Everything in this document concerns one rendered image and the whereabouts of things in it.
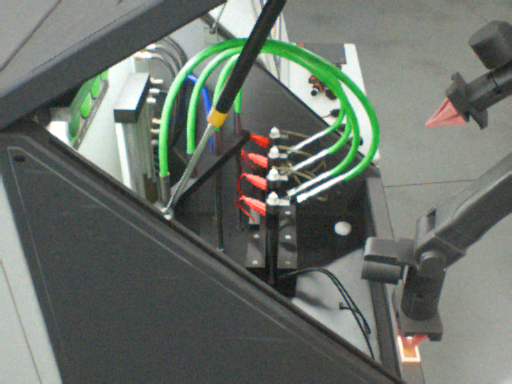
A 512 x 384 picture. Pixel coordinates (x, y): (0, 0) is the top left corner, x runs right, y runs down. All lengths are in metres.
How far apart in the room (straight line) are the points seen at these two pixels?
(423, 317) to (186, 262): 0.41
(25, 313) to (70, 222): 0.19
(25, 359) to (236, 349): 0.32
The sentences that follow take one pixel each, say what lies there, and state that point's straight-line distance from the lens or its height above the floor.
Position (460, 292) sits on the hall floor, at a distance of 2.67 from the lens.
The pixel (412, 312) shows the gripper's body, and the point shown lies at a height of 1.07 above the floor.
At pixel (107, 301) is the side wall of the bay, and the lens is 0.88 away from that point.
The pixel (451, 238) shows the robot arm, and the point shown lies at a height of 1.25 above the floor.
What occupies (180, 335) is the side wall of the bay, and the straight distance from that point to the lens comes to 0.91.
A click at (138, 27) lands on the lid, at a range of 0.62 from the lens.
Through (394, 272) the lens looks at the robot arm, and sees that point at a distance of 0.98.
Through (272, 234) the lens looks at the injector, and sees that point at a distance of 1.21.
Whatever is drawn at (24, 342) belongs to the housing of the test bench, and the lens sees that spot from 0.99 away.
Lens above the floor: 1.81
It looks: 36 degrees down
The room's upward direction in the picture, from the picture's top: straight up
